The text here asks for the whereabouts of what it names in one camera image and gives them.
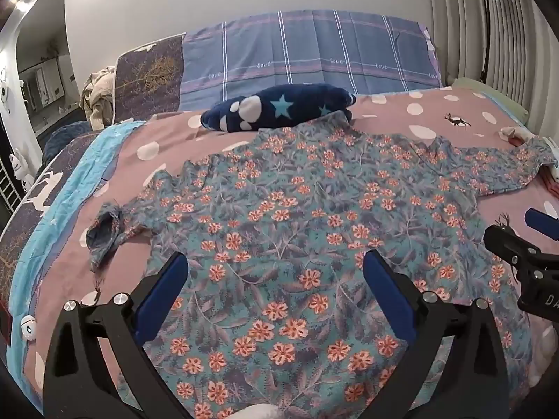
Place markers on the beige clothes pile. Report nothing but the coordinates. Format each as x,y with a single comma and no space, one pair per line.
98,96

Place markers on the floral print shirt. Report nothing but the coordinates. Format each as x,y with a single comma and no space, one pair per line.
305,209

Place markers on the white security camera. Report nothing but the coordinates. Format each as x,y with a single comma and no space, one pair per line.
3,91

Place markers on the light blue deer print quilt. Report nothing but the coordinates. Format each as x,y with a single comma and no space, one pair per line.
56,209

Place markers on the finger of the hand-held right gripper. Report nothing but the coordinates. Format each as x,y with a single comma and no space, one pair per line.
509,240
541,223

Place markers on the folded clothes stack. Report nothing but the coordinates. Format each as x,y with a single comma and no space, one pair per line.
515,133

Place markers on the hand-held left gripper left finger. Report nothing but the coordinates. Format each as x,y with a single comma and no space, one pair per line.
162,296

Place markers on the pink polka dot bedsheet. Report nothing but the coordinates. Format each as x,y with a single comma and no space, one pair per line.
174,135

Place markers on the blue plaid headboard cloth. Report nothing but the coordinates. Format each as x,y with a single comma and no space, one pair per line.
305,48

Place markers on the dark tree print pillow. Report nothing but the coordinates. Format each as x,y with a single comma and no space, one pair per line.
148,78

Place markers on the white cat figurine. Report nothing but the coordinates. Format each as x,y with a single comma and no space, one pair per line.
19,166

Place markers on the pale pleated curtain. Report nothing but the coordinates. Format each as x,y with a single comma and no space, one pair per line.
515,52

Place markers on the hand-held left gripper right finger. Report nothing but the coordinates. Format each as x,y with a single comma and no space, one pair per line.
388,297

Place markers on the navy star print plush blanket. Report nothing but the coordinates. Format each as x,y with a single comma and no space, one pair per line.
279,104

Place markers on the dark blue fleece blanket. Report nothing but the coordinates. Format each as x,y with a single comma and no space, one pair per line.
65,139

